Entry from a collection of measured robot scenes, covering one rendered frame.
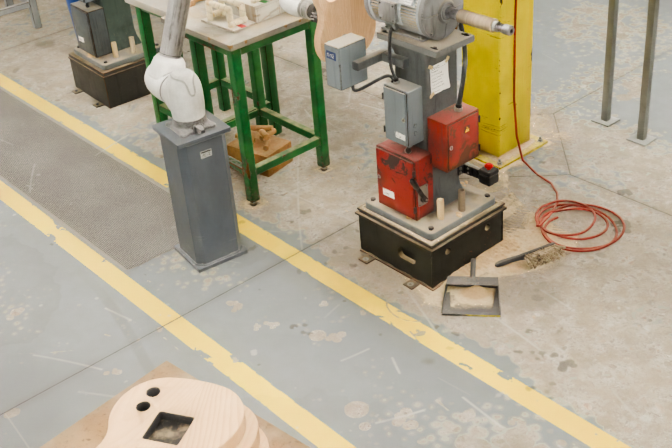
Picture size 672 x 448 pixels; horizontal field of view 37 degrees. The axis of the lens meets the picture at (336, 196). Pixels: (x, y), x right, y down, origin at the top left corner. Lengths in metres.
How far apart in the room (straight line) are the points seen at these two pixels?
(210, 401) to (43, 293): 2.52
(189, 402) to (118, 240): 2.74
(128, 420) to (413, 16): 2.28
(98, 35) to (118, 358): 2.78
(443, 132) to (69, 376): 1.91
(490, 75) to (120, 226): 2.12
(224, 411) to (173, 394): 0.16
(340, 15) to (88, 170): 2.08
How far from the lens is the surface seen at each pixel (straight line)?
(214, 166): 4.78
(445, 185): 4.72
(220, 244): 4.99
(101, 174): 6.01
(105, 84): 6.73
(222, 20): 5.31
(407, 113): 4.42
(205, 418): 2.64
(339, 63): 4.39
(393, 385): 4.22
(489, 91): 5.58
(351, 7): 4.68
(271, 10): 5.29
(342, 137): 6.05
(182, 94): 4.64
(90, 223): 5.55
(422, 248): 4.61
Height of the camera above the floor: 2.80
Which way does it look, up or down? 31 degrees down
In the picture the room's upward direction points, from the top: 5 degrees counter-clockwise
